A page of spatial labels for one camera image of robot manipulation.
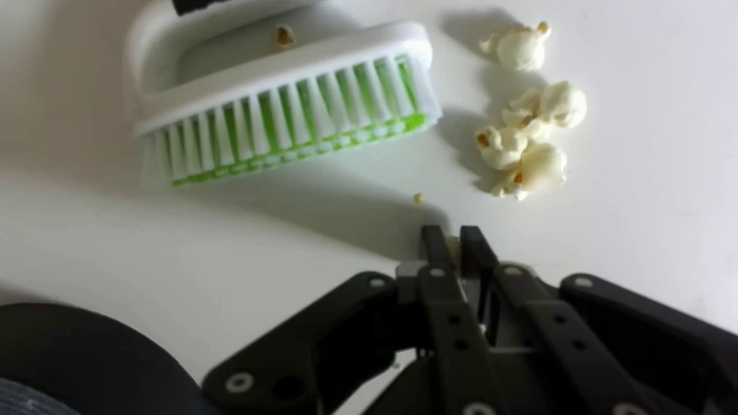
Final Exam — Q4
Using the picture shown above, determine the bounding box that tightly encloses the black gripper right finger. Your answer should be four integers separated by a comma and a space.
458, 226, 738, 415

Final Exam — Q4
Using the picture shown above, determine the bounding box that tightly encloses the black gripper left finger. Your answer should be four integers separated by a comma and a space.
204, 226, 500, 415

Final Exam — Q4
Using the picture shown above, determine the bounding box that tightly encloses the white green scrub brush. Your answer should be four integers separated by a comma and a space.
124, 0, 443, 186

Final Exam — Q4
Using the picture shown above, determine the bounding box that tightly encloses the white popcorn piece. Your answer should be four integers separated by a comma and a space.
479, 20, 552, 72

